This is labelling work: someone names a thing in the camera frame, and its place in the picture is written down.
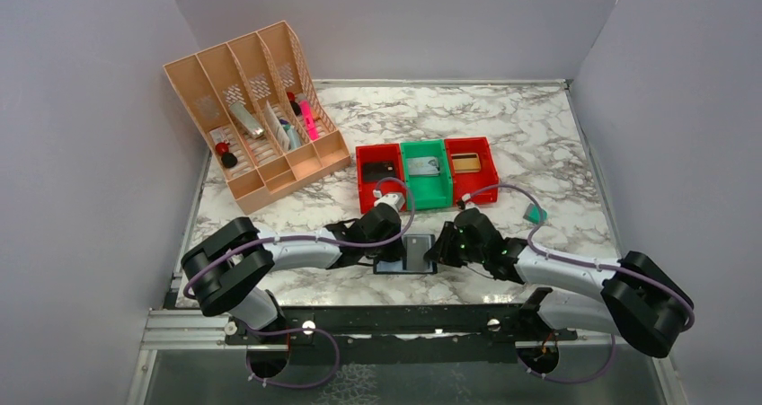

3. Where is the black leather card holder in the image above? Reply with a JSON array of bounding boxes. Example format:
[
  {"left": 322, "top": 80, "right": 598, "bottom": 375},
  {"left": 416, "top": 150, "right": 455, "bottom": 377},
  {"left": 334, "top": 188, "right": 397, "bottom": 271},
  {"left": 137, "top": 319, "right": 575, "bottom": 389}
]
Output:
[{"left": 373, "top": 234, "right": 438, "bottom": 275}]

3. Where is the grey card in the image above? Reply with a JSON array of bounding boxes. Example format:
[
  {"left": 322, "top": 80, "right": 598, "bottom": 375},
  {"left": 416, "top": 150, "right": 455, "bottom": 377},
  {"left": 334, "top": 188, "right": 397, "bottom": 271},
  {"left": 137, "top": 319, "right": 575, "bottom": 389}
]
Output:
[{"left": 403, "top": 234, "right": 433, "bottom": 273}]

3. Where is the black VIP credit card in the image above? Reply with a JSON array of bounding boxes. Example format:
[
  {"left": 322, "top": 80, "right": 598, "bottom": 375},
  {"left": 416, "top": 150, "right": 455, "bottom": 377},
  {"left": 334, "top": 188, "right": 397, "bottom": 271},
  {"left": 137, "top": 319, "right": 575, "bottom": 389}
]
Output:
[{"left": 360, "top": 161, "right": 397, "bottom": 183}]

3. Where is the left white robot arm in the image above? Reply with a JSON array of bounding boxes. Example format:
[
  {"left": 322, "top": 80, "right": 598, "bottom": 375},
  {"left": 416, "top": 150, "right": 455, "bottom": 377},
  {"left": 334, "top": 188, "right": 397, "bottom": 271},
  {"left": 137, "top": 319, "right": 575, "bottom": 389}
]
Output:
[{"left": 181, "top": 203, "right": 410, "bottom": 343}]

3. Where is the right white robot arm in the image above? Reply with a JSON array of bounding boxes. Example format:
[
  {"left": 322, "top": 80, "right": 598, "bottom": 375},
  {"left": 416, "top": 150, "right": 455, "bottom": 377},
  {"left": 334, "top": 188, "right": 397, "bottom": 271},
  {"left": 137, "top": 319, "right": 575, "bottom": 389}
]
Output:
[{"left": 424, "top": 208, "right": 695, "bottom": 358}]

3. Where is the gold card in bin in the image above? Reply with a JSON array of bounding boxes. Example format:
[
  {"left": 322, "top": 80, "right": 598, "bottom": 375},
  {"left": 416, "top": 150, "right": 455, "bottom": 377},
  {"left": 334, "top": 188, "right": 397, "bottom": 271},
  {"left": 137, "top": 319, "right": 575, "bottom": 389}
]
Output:
[{"left": 450, "top": 153, "right": 481, "bottom": 174}]

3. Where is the silver card in bin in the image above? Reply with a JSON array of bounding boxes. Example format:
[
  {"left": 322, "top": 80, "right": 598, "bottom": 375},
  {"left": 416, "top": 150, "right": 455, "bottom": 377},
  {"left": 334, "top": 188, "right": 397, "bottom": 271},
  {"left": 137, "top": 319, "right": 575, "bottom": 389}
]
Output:
[{"left": 405, "top": 156, "right": 441, "bottom": 177}]

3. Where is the teal eraser block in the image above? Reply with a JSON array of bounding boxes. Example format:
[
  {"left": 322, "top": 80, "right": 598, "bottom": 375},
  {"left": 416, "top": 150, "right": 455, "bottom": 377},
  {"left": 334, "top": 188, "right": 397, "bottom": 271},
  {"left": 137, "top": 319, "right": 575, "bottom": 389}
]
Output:
[{"left": 523, "top": 204, "right": 547, "bottom": 225}]

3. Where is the right red bin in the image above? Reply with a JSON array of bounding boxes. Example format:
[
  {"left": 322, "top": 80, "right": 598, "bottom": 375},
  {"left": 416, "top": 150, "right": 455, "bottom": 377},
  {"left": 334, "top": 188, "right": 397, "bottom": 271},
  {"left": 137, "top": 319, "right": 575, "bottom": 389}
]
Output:
[{"left": 444, "top": 136, "right": 500, "bottom": 205}]

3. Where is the red bin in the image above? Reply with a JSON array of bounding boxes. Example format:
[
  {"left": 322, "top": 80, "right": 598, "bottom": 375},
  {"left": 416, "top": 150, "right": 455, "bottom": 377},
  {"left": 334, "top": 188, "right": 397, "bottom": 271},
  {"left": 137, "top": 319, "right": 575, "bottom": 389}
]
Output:
[
  {"left": 444, "top": 136, "right": 500, "bottom": 205},
  {"left": 355, "top": 144, "right": 404, "bottom": 214}
]

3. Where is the green bin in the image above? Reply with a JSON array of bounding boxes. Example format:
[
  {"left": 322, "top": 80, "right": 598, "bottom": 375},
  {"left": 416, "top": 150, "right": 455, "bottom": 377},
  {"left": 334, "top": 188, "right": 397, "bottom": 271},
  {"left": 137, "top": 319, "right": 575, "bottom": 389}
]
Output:
[{"left": 400, "top": 139, "right": 453, "bottom": 210}]

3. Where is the left red bin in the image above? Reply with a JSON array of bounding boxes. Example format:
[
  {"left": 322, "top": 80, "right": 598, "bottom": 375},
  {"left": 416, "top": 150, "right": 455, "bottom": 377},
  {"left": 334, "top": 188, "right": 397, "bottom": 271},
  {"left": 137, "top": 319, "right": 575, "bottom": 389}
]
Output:
[{"left": 355, "top": 144, "right": 404, "bottom": 214}]

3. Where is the pink highlighter marker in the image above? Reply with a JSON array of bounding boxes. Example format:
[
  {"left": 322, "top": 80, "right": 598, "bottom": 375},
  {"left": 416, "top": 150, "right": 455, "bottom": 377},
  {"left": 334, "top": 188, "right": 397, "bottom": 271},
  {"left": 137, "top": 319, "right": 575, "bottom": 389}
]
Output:
[{"left": 299, "top": 101, "right": 320, "bottom": 141}]

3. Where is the white paper pad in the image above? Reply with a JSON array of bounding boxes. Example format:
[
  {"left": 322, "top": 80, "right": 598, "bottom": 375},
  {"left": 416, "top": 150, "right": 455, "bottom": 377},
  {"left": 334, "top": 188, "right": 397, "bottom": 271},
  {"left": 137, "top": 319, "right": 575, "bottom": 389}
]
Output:
[{"left": 263, "top": 101, "right": 290, "bottom": 152}]

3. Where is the silver stapler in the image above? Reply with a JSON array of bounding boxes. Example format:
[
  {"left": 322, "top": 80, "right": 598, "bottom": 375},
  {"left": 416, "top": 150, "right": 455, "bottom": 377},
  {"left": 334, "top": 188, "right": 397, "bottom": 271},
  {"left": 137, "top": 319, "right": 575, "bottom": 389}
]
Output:
[{"left": 228, "top": 101, "right": 264, "bottom": 138}]

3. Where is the red and black stamp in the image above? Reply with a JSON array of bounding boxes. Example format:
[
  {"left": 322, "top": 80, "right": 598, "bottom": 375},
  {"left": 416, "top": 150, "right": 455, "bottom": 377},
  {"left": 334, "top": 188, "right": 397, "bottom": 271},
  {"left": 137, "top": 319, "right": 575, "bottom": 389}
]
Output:
[{"left": 215, "top": 142, "right": 238, "bottom": 169}]

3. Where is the peach desk file organizer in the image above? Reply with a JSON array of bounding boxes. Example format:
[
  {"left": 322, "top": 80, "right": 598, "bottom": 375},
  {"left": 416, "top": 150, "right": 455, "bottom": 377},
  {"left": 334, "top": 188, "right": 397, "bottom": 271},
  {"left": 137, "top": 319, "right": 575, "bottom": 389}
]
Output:
[{"left": 164, "top": 21, "right": 350, "bottom": 214}]

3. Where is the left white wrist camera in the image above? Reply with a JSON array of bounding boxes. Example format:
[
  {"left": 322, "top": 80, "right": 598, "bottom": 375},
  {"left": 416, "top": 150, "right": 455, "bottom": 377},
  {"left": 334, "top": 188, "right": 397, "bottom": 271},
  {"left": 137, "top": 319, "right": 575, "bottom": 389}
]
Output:
[{"left": 373, "top": 190, "right": 405, "bottom": 213}]

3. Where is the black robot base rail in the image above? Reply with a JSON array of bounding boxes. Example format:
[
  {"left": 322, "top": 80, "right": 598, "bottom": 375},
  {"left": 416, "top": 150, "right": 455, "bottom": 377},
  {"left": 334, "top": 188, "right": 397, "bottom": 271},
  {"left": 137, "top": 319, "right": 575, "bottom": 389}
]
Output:
[{"left": 225, "top": 304, "right": 577, "bottom": 365}]

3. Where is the aluminium frame rail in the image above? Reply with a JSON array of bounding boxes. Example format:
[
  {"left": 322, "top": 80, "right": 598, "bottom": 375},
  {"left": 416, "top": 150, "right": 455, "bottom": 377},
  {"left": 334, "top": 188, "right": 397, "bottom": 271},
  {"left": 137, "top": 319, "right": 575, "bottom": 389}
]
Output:
[{"left": 140, "top": 308, "right": 239, "bottom": 351}]

